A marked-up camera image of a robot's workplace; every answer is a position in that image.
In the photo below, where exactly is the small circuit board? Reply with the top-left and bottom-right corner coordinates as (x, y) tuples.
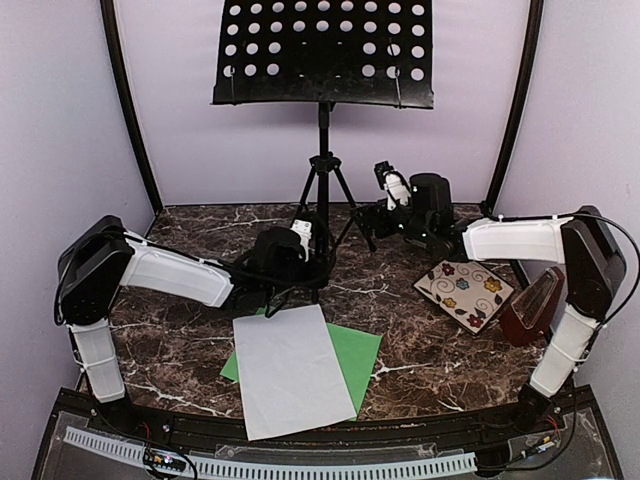
(143, 451), (187, 475)

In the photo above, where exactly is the left black frame post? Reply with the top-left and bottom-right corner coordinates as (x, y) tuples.
(99, 0), (164, 216)

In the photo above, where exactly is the black front rail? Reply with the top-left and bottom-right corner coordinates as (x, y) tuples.
(128, 405), (550, 452)

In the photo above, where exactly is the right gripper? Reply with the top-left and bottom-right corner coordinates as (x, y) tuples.
(350, 198), (433, 244)

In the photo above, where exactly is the square floral plate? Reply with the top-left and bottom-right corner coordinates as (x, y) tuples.
(414, 261), (514, 335)

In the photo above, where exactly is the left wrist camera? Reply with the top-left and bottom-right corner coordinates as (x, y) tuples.
(290, 218), (312, 262)

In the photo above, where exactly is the black music stand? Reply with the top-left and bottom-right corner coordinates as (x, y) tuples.
(212, 1), (434, 278)

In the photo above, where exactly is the dark red wooden metronome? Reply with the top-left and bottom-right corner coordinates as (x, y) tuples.
(499, 267), (565, 347)

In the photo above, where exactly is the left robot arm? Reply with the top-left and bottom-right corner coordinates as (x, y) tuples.
(53, 215), (328, 436)

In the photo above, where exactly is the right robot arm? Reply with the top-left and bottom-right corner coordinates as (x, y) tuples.
(359, 162), (627, 434)

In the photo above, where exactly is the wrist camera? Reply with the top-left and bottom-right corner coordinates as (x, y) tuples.
(290, 218), (312, 262)
(374, 161), (411, 211)

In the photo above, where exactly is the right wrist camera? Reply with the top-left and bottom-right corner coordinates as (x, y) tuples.
(374, 161), (411, 211)

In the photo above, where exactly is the white sheet music paper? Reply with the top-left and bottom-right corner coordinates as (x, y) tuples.
(232, 304), (359, 442)

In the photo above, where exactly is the white slotted cable duct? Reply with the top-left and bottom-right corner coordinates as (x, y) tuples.
(62, 426), (477, 479)

